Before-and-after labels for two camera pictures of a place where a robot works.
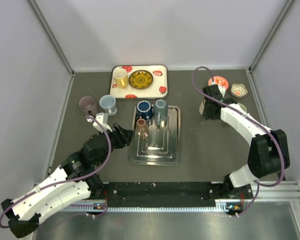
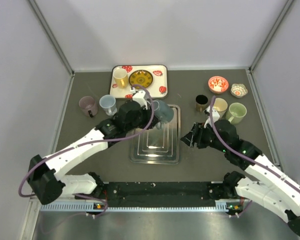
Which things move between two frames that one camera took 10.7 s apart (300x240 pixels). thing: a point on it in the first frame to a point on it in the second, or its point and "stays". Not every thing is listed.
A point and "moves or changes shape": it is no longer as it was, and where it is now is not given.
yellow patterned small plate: x=140 y=79 stays
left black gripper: x=125 y=135 to x=148 y=114
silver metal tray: x=161 y=147 stays
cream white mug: x=202 y=106 moves or changes shape
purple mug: x=87 y=103 stays
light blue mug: x=108 y=103 stays
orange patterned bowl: x=220 y=80 stays
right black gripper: x=207 y=115 to x=197 y=132
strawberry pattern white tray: x=158 y=89 stays
